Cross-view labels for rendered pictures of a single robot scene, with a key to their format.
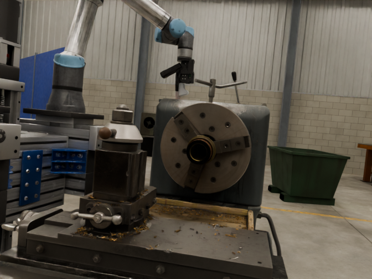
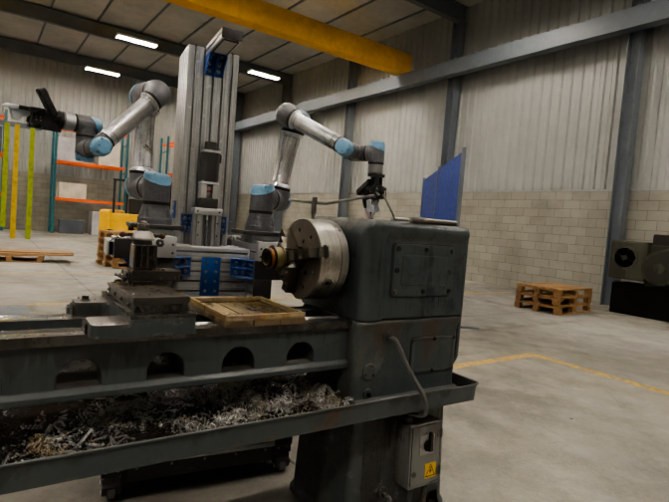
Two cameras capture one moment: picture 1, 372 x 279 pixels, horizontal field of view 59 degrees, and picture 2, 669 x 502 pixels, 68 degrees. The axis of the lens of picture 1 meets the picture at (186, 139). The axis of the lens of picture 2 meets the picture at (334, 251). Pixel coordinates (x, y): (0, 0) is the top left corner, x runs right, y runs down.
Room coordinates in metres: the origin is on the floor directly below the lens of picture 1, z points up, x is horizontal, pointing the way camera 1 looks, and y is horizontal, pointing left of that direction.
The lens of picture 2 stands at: (-0.15, -1.52, 1.22)
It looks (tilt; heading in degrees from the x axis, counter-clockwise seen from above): 3 degrees down; 45
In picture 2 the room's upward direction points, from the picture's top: 5 degrees clockwise
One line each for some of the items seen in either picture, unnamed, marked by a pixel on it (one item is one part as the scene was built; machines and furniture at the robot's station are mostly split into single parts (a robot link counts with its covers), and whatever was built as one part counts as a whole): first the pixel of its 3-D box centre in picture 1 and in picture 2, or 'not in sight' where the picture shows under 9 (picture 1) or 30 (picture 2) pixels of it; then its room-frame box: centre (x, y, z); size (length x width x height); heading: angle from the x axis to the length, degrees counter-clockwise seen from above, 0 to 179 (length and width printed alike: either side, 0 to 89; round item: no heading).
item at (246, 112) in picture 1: (212, 146); (385, 265); (1.57, -0.13, 1.06); 0.59 x 0.48 x 0.39; 170
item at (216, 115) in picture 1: (206, 147); (309, 258); (1.17, -0.07, 1.08); 0.32 x 0.09 x 0.32; 80
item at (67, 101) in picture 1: (66, 99); (260, 220); (1.34, 0.50, 1.21); 0.15 x 0.15 x 0.10
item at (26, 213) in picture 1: (21, 221); not in sight; (0.62, 0.30, 0.95); 0.07 x 0.04 x 0.04; 80
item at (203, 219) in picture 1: (188, 221); (245, 310); (0.92, -0.03, 0.89); 0.36 x 0.30 x 0.04; 80
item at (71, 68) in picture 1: (68, 70); (262, 197); (1.35, 0.50, 1.33); 0.13 x 0.12 x 0.14; 21
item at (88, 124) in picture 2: not in sight; (86, 125); (0.60, 0.76, 1.56); 0.11 x 0.08 x 0.09; 4
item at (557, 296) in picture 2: not in sight; (554, 297); (9.09, 2.00, 0.22); 1.25 x 0.86 x 0.44; 174
